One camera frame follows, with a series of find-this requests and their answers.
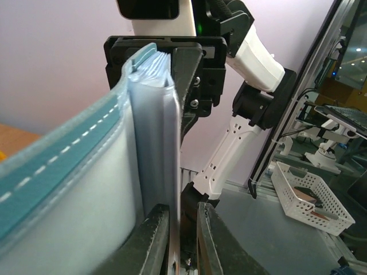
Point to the yellow plastic bin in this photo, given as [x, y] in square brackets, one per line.
[2, 156]

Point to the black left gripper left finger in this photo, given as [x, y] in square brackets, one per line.
[146, 250]

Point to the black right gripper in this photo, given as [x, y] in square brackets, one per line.
[197, 67]

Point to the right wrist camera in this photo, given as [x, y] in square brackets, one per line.
[159, 17]

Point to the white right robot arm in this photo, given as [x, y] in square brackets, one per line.
[258, 105]

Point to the teal card holder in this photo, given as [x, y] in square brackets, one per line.
[73, 197]

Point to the white perforated basket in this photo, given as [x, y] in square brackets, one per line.
[306, 198]

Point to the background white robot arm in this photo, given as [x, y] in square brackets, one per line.
[342, 124]

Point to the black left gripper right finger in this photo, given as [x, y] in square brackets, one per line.
[218, 251]

